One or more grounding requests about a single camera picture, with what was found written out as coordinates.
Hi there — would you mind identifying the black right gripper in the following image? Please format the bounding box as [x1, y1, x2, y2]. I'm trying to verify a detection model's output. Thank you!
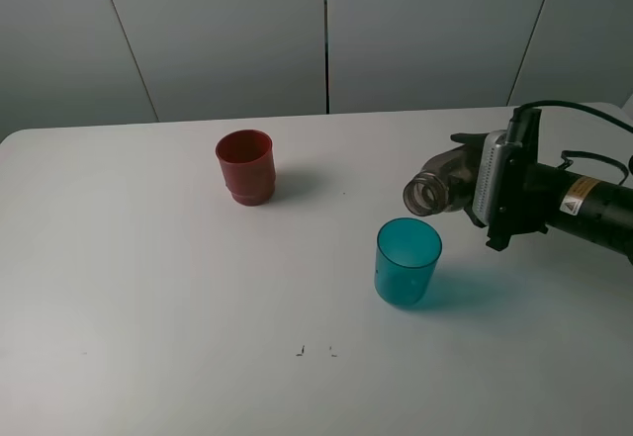
[450, 132, 548, 251]

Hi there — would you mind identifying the red plastic cup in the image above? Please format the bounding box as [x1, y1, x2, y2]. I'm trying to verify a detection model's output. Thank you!
[216, 130, 276, 207]

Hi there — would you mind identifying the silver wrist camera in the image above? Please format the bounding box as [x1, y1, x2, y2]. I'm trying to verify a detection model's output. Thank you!
[471, 108, 541, 225]

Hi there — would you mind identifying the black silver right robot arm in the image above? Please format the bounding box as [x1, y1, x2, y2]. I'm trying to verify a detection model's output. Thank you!
[451, 131, 632, 258]

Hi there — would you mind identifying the smoky transparent plastic bottle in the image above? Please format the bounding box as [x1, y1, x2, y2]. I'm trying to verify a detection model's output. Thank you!
[403, 145, 482, 217]

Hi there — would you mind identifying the teal transparent plastic cup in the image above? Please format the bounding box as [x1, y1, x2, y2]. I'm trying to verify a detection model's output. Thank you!
[374, 218, 442, 307]

